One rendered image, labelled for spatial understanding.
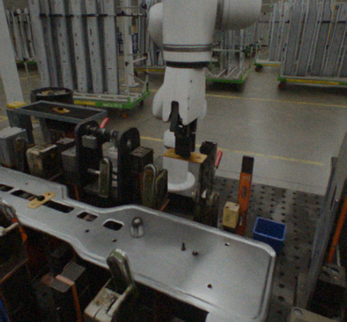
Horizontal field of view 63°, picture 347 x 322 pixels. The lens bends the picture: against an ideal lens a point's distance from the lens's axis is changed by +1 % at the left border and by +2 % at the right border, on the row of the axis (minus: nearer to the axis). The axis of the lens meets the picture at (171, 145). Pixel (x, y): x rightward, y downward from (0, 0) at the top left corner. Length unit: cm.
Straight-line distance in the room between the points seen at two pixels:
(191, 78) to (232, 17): 11
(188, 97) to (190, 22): 12
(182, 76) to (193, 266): 41
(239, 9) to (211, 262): 51
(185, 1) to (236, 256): 54
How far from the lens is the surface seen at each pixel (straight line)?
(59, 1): 560
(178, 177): 129
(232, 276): 67
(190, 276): 66
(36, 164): 110
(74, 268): 72
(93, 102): 494
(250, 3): 49
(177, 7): 48
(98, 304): 58
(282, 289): 109
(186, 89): 48
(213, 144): 71
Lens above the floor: 149
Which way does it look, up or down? 24 degrees down
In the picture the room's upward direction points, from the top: straight up
